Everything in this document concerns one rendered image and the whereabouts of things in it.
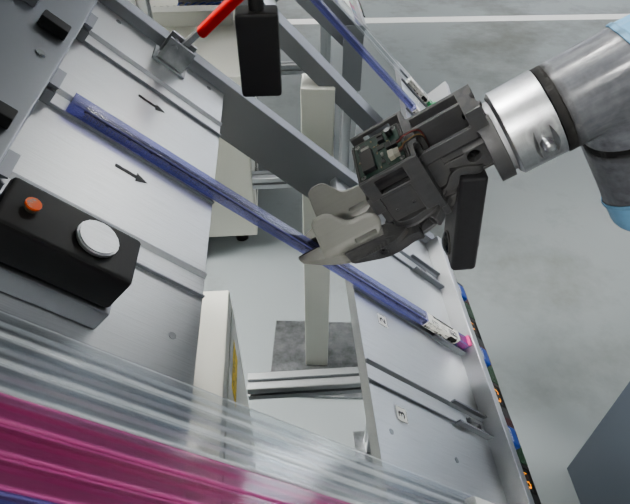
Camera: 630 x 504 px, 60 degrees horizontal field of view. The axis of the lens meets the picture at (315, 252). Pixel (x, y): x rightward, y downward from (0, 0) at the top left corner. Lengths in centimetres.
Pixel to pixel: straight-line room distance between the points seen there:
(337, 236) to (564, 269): 151
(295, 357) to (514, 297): 71
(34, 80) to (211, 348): 54
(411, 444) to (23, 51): 42
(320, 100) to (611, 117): 59
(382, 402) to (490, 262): 142
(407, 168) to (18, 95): 28
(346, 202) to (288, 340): 108
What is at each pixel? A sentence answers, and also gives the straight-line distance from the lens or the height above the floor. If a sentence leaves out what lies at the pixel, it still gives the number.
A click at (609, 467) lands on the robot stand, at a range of 135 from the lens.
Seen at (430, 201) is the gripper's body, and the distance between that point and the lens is 48.
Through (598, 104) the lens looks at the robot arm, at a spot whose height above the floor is 107.
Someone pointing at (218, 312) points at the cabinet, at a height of 62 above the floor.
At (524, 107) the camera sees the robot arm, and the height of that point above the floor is 106.
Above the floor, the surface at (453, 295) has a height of 73.
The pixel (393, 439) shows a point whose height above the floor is 84.
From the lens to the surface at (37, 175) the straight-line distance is 40.
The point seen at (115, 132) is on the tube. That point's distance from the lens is 47.
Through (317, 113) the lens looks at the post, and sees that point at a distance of 99.
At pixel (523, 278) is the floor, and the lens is 188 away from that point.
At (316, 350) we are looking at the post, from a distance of 147.
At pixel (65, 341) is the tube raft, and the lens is 32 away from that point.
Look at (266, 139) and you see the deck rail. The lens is 69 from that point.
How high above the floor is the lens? 128
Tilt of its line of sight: 44 degrees down
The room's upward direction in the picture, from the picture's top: straight up
